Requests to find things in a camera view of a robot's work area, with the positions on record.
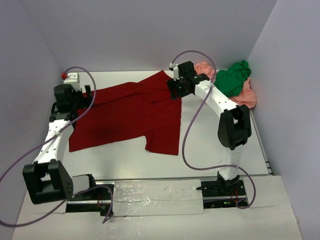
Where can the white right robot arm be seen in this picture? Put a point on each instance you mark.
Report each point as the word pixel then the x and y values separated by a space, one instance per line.
pixel 234 126

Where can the red t-shirt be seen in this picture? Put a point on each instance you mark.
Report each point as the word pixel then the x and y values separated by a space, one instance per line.
pixel 131 110

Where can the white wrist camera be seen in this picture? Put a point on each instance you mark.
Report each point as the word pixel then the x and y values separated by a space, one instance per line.
pixel 175 69
pixel 71 79

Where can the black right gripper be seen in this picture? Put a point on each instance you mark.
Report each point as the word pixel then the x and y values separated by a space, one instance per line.
pixel 173 84

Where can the green t-shirt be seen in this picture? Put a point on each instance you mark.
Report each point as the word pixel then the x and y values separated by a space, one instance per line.
pixel 231 81

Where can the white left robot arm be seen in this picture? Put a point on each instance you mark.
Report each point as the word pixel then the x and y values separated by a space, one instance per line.
pixel 46 179

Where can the salmon pink t-shirt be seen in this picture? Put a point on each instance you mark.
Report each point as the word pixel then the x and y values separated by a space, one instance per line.
pixel 246 97

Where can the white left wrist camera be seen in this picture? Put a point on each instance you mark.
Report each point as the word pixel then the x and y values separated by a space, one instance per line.
pixel 71 79

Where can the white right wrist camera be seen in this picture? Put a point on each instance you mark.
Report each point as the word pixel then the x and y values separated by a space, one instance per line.
pixel 175 69

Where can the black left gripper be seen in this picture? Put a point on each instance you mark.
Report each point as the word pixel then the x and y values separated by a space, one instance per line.
pixel 86 102

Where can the white cardboard front cover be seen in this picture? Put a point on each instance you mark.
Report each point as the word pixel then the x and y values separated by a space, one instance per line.
pixel 168 210

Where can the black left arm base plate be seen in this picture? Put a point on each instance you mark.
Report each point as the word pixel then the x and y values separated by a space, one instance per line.
pixel 94 201

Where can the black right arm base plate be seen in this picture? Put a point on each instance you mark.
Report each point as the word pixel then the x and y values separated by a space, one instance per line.
pixel 214 199

